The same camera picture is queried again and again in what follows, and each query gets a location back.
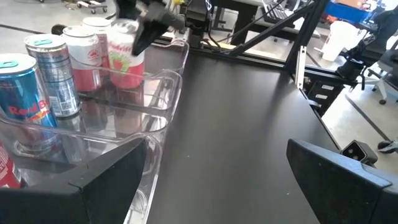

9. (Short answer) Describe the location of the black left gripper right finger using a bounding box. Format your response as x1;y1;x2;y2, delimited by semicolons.
285;139;398;224

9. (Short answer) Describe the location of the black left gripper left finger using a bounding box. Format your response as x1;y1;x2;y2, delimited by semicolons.
0;138;149;224

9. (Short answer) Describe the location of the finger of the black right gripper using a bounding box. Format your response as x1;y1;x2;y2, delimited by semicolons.
115;0;139;19
132;12;170;57

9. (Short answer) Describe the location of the red Coca-Cola can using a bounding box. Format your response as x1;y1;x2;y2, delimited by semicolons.
0;141;21;189

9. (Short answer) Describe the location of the blue silver Red Bull can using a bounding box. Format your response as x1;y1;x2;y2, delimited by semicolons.
24;33;82;118
0;52;59;149

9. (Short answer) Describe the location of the wheeled dolly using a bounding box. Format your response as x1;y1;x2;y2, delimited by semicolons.
76;0;108;15

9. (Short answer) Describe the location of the clear plastic bin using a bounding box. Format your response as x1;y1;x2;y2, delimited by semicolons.
71;39;190;106
0;114;164;224
0;68;183;156

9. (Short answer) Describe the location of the person's shoe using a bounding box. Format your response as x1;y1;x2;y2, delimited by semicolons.
377;139;398;155

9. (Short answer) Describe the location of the black desk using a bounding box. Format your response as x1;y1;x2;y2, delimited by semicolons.
214;0;321;46

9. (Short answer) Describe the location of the black control box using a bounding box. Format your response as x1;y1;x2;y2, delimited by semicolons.
306;77;358;118

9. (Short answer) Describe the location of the black keyboard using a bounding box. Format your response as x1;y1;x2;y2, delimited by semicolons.
262;0;290;25

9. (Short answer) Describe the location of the black office chair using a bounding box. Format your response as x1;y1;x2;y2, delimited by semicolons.
335;9;398;106

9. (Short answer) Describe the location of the blue storage box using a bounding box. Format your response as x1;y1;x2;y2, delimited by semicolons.
323;0;377;23

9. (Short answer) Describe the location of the black table-level camera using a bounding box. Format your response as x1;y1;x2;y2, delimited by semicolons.
340;139;379;166

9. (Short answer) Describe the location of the black aluminium table frame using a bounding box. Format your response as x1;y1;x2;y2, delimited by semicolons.
186;0;343;150

